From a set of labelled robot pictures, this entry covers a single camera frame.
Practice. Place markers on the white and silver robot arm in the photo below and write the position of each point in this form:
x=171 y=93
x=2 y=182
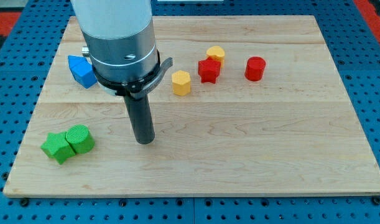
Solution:
x=120 y=38

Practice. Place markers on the yellow hexagon block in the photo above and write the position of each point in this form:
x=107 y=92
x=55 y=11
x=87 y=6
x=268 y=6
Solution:
x=181 y=83

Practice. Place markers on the wooden board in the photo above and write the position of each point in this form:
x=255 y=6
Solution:
x=294 y=133

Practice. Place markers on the red star block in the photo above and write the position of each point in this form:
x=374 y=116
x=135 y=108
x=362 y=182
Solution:
x=209 y=70

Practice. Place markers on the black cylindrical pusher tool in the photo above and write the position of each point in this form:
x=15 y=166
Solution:
x=141 y=119

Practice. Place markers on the red cylinder block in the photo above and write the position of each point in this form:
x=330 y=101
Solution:
x=255 y=69

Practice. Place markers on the green cylinder block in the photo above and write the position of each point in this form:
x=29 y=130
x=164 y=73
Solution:
x=80 y=139

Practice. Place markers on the blue block behind pentagon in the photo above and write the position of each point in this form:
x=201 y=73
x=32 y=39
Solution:
x=74 y=60

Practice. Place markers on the green star block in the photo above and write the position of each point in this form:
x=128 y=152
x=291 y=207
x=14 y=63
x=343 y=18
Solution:
x=57 y=147

